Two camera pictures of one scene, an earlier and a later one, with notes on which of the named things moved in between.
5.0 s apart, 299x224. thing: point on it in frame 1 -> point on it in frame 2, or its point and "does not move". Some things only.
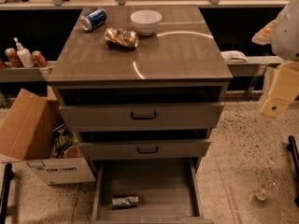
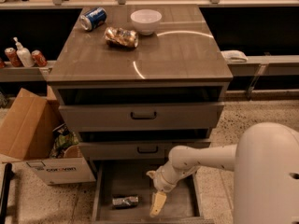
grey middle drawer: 143,149 does not move
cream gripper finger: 263,35 -> 152,174
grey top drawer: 139,116 does not move
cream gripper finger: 284,89 -> 159,202
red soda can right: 39,59 does not move
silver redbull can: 125,201 does not move
